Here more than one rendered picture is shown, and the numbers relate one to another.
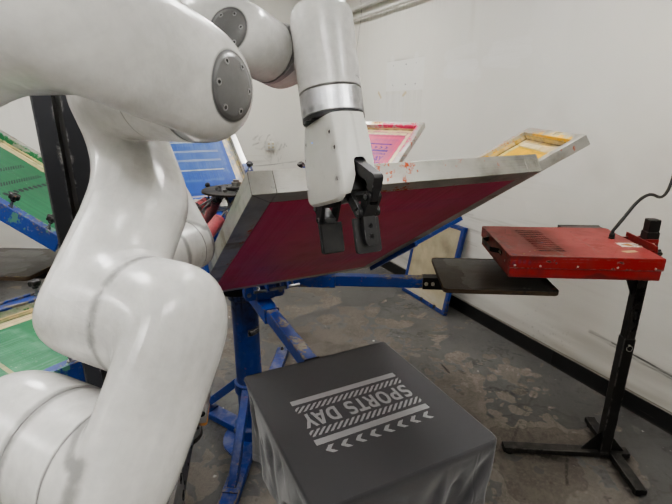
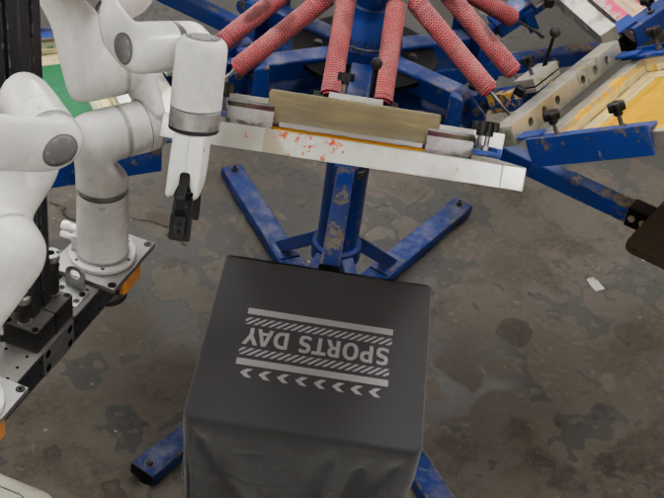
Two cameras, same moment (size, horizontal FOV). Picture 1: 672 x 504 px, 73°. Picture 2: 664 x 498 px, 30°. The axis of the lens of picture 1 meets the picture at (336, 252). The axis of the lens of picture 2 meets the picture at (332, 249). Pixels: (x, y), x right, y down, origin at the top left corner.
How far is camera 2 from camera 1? 1.49 m
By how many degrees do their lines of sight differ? 31
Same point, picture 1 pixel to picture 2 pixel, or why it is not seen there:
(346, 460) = (249, 389)
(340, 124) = (176, 145)
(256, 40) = (137, 64)
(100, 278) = not seen: outside the picture
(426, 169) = (355, 153)
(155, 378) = not seen: outside the picture
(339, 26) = (198, 71)
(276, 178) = not seen: hidden behind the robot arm
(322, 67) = (179, 97)
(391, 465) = (286, 415)
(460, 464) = (361, 452)
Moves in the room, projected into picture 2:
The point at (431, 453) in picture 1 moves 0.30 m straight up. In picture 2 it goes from (335, 426) to (355, 305)
